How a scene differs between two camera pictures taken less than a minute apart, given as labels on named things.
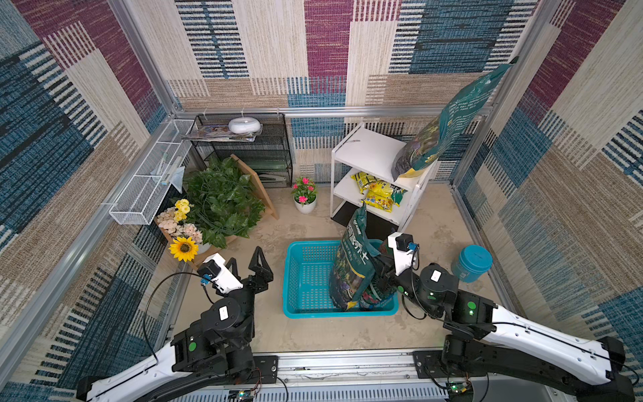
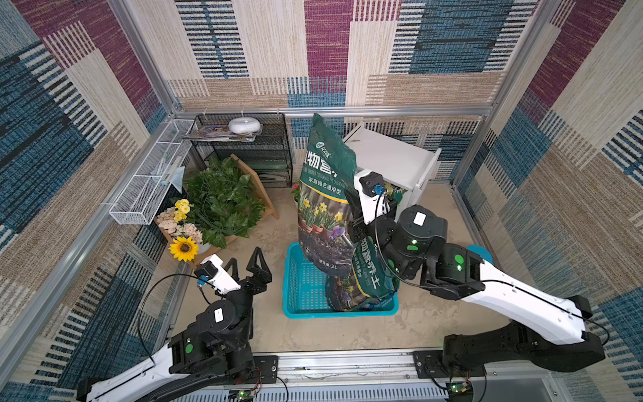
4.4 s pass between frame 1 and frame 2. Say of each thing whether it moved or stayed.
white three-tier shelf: stayed
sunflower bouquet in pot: stayed
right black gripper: moved
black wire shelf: stayed
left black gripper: stayed
